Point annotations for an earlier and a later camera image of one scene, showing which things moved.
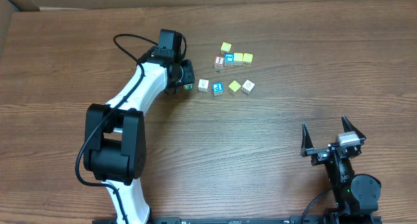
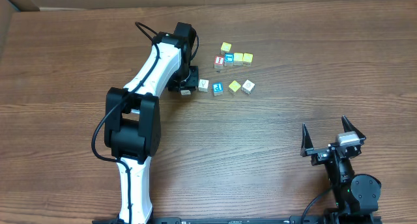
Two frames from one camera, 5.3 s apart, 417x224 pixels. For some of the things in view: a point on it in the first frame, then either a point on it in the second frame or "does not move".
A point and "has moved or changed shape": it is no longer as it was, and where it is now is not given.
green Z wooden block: [248, 87] does not move
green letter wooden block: [188, 86] has moved or changed shape
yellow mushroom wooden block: [234, 86] does not move
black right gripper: [329, 151] does not move
